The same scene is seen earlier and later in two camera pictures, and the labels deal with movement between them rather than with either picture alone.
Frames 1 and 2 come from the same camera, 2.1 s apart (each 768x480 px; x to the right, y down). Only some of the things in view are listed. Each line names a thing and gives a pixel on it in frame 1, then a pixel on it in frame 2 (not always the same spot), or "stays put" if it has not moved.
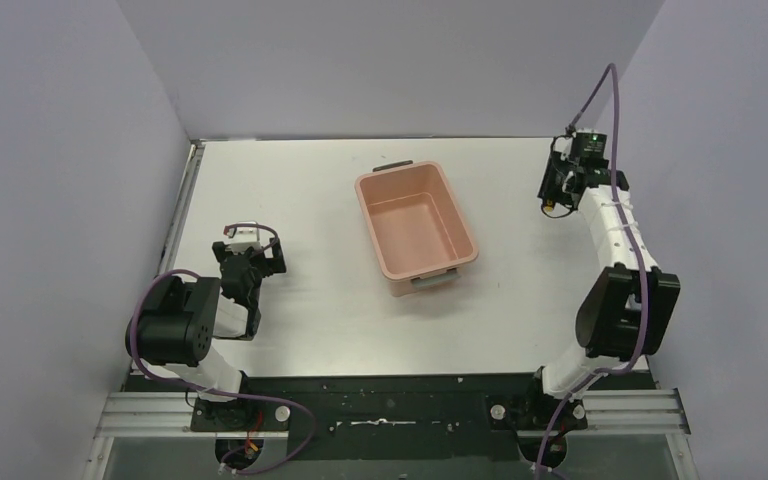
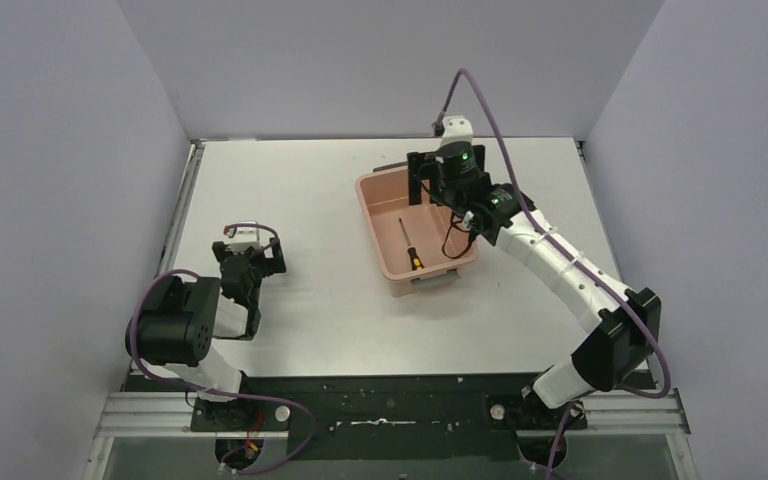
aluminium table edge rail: [195, 155] stays put
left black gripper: [246, 263] stays put
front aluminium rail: [606, 413] stays put
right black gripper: [555, 160] to [428, 162]
